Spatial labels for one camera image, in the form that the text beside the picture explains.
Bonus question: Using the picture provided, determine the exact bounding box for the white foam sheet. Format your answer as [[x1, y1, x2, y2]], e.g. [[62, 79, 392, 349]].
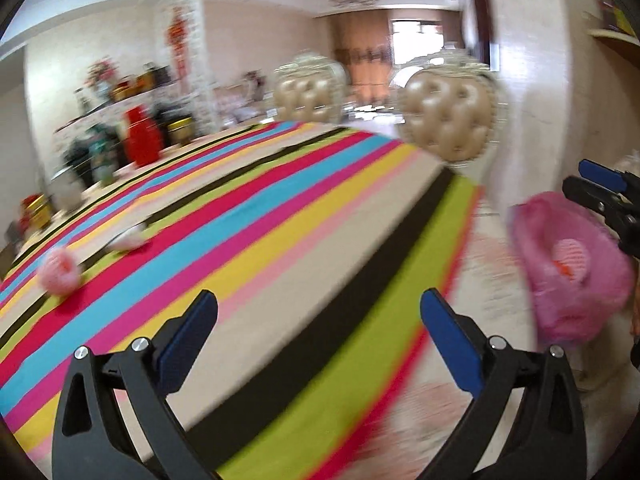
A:
[[106, 222, 151, 253]]

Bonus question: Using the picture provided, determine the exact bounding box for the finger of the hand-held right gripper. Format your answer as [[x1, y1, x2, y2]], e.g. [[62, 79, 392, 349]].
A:
[[577, 158, 640, 196], [561, 175, 640, 261]]

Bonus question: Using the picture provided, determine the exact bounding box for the pink foam fruit net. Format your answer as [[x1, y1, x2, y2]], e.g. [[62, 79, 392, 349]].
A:
[[550, 237, 591, 281], [39, 247, 83, 295]]

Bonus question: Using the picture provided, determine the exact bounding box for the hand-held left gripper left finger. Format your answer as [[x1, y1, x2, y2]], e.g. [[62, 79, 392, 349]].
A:
[[51, 289, 219, 480]]

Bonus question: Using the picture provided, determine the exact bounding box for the wooden shelf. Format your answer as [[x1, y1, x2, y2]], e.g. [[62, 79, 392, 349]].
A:
[[587, 0, 640, 53]]

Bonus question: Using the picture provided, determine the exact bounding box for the red thermos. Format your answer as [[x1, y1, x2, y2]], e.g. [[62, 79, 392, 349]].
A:
[[122, 105, 163, 167]]

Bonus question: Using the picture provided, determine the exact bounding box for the woven basket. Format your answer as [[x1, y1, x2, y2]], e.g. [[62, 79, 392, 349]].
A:
[[112, 75, 138, 101]]

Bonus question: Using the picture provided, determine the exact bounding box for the brown curtain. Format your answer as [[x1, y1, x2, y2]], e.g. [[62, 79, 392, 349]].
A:
[[332, 10, 396, 103]]

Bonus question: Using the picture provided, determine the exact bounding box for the pink plastic bag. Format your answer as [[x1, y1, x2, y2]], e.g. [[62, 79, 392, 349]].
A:
[[510, 191, 637, 346]]

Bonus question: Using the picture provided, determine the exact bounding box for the flower vase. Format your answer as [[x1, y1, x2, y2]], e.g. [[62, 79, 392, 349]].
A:
[[86, 57, 118, 98]]

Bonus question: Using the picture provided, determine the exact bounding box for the window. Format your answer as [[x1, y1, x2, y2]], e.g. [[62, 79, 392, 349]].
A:
[[392, 20, 446, 66]]

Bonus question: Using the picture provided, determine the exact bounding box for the red knot ornament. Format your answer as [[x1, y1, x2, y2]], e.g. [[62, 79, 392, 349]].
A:
[[167, 5, 188, 81]]

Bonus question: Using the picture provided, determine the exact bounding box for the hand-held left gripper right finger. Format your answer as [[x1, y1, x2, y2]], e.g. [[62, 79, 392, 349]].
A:
[[420, 288, 587, 480]]

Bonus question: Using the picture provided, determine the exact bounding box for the white ceramic jug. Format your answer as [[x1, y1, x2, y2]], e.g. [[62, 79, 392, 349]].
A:
[[52, 170, 86, 208]]

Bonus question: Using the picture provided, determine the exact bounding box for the floral quilted tablecloth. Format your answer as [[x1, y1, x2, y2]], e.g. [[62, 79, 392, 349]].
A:
[[345, 200, 551, 480]]

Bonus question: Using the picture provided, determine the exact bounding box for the lace piano cover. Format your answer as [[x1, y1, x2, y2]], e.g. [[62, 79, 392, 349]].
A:
[[52, 87, 191, 133]]

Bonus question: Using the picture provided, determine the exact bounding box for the striped tablecloth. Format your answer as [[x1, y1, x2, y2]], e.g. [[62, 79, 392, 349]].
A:
[[0, 120, 483, 480]]

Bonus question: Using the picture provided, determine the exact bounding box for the wide white lattice screen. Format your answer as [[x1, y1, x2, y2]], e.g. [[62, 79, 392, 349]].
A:
[[157, 0, 221, 133]]

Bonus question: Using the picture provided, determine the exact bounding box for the beige tufted chair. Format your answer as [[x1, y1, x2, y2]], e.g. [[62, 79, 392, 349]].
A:
[[400, 47, 501, 168], [272, 52, 347, 126]]

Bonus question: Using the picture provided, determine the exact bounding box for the yellow-lid jar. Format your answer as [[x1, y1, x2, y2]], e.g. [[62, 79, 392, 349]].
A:
[[20, 195, 51, 233], [167, 117, 195, 146]]

